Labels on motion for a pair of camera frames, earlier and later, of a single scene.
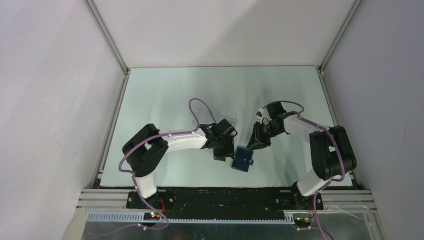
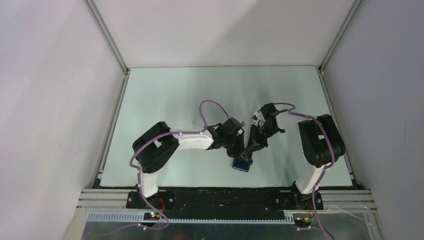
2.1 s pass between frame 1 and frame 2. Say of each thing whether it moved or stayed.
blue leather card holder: stayed
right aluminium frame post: stayed
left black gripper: moved
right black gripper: stayed
